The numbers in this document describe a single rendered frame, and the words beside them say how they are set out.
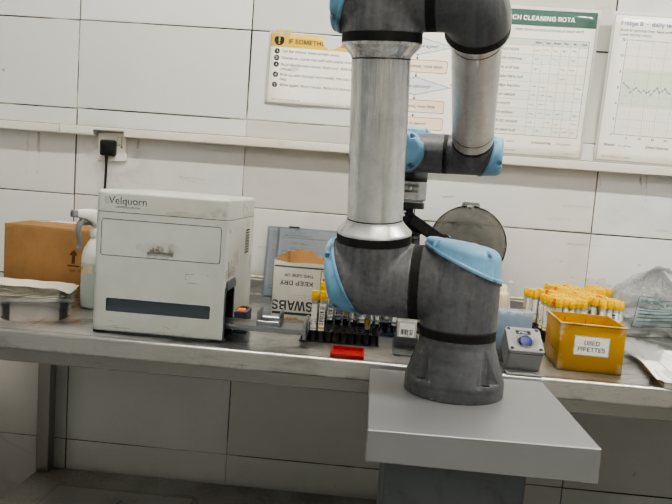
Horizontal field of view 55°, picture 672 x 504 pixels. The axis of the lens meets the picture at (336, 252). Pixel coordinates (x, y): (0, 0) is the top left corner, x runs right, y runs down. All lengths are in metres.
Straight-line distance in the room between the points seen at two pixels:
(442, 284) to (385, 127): 0.24
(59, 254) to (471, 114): 1.16
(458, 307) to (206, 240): 0.60
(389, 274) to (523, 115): 1.11
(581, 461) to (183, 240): 0.86
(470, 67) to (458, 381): 0.46
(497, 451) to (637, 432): 1.38
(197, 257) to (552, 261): 1.10
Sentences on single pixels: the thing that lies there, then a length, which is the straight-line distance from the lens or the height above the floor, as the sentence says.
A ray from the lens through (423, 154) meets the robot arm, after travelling 1.23.
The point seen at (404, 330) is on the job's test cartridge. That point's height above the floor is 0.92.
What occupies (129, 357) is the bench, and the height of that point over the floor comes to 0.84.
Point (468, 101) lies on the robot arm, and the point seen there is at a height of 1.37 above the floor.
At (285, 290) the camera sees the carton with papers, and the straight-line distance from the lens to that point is 1.62.
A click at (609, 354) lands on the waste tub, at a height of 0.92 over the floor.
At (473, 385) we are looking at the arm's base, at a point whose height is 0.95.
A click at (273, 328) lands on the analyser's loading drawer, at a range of 1.35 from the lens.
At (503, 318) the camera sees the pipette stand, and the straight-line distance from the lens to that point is 1.45.
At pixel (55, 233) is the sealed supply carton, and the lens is 1.84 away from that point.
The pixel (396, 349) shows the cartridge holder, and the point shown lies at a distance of 1.37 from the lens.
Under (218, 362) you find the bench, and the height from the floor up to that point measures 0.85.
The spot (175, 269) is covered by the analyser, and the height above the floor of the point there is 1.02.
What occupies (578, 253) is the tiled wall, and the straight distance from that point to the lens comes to 2.03.
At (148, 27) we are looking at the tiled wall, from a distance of 2.11.
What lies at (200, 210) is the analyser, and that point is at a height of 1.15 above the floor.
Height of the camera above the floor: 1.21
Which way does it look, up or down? 6 degrees down
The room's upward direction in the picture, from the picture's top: 4 degrees clockwise
